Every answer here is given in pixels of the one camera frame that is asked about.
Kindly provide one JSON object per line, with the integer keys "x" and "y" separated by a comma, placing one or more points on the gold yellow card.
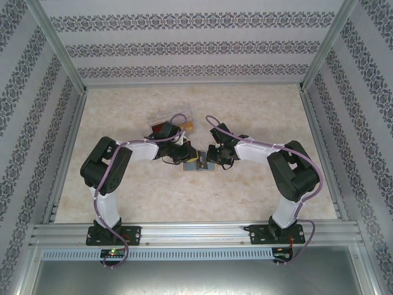
{"x": 190, "y": 126}

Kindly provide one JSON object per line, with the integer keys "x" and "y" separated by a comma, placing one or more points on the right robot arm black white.
{"x": 294, "y": 172}

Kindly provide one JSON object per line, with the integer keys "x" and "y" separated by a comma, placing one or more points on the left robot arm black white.
{"x": 104, "y": 166}

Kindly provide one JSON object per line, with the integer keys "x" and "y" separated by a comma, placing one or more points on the plain red card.
{"x": 156, "y": 127}

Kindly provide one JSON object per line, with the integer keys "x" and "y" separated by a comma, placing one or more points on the clear plastic organizer box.
{"x": 159, "y": 114}

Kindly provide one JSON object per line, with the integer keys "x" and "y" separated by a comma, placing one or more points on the small circuit board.
{"x": 282, "y": 253}
{"x": 113, "y": 253}

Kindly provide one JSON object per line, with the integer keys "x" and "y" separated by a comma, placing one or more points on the grey metal sheet panel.
{"x": 196, "y": 279}

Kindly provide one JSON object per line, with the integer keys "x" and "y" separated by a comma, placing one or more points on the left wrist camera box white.
{"x": 181, "y": 142}

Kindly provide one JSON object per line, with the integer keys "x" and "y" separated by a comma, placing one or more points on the aluminium table edge rail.
{"x": 193, "y": 83}
{"x": 66, "y": 153}
{"x": 319, "y": 138}

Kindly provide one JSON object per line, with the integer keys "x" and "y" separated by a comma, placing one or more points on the wide aluminium mounting rail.
{"x": 196, "y": 233}

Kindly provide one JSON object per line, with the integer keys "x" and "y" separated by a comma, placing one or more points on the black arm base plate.
{"x": 258, "y": 235}
{"x": 135, "y": 235}

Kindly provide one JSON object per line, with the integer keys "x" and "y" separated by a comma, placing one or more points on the aluminium frame post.
{"x": 326, "y": 46}
{"x": 61, "y": 46}

